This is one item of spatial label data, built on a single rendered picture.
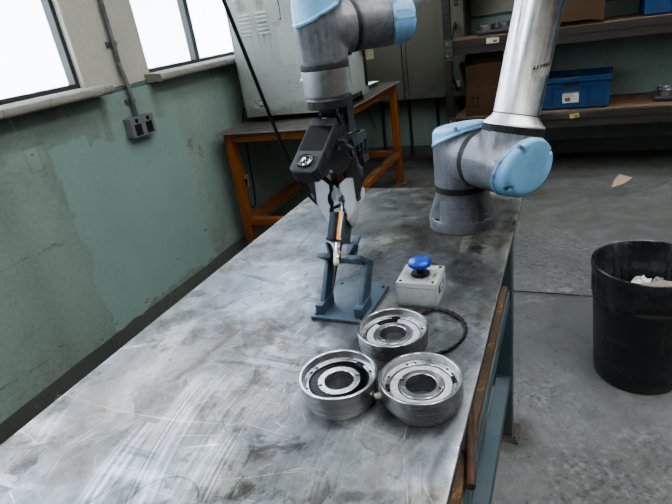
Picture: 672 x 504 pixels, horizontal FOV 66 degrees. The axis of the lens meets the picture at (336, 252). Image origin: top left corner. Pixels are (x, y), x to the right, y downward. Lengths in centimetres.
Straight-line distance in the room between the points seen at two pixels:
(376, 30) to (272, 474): 63
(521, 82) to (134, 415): 84
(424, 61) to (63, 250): 314
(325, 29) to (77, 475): 67
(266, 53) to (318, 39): 223
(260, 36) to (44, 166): 135
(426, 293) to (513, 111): 38
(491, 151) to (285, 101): 210
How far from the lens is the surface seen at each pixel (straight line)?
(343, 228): 85
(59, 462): 80
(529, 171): 103
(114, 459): 76
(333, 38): 80
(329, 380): 73
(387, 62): 456
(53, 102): 225
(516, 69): 104
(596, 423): 190
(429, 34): 445
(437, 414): 66
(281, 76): 300
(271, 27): 299
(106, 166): 250
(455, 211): 115
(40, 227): 229
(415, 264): 89
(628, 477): 177
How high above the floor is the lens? 127
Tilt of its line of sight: 24 degrees down
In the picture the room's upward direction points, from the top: 9 degrees counter-clockwise
